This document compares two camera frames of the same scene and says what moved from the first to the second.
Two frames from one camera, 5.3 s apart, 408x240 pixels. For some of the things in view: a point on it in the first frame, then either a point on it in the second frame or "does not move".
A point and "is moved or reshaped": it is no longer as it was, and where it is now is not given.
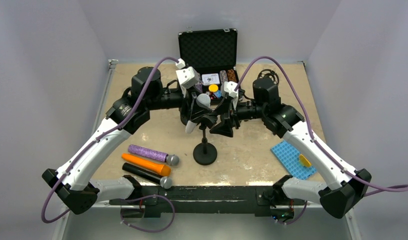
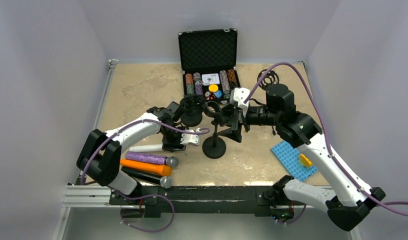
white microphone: (203, 103) -> (154, 147)
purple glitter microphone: (171, 159) is moved or reshaped
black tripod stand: (267, 79) does not move
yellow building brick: (303, 161) does not move
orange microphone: (151, 165) is moved or reshaped
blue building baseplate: (288, 155) does not move
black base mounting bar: (156, 199) does not move
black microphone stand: (205, 153) is moved or reshaped
